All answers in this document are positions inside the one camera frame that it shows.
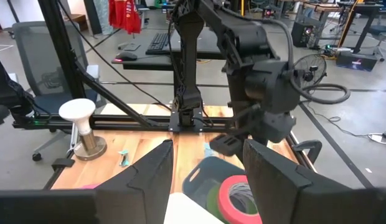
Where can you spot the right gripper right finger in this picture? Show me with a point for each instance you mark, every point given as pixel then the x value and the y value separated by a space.
pixel 289 199

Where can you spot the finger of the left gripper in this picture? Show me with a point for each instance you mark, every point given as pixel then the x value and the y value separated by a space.
pixel 227 145

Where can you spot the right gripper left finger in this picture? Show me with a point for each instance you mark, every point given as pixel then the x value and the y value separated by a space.
pixel 134 199

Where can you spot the teal staple remover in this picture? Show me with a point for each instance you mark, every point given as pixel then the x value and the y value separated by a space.
pixel 124 158
pixel 208 150

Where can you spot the pink and white stapler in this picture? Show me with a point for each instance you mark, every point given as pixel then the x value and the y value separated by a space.
pixel 89 186

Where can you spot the red tape roll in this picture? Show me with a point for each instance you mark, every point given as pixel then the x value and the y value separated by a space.
pixel 224 199

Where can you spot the green tape roll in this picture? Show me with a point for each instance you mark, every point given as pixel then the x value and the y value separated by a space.
pixel 212 202

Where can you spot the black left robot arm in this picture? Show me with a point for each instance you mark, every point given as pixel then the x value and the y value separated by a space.
pixel 188 62

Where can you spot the teal plastic bin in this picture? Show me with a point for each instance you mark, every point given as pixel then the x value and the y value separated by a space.
pixel 208 168

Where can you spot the black table clamp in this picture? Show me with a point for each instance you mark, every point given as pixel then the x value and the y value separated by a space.
pixel 63 163
pixel 308 146

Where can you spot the black floor fan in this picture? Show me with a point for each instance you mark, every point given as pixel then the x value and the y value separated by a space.
pixel 309 67

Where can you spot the white lamp on metal base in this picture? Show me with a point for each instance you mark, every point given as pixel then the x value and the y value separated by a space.
pixel 78 112

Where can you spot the black computer case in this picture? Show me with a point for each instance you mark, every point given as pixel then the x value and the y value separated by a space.
pixel 356 62

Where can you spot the black desk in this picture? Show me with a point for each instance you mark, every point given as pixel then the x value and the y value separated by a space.
pixel 140 63

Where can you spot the black keyboard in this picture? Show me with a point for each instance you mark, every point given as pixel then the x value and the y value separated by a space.
pixel 158 43

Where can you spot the black computer mouse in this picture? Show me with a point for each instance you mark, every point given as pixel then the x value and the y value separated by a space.
pixel 126 56

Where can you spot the red hanging clothing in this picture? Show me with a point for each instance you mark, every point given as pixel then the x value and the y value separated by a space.
pixel 124 15

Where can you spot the grey mesh office chair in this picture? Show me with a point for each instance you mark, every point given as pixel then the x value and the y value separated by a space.
pixel 40 56

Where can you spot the silver aluminium bracket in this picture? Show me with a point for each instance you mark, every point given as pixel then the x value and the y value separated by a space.
pixel 73 138

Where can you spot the black aluminium rig frame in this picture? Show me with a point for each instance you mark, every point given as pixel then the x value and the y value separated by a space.
pixel 59 37

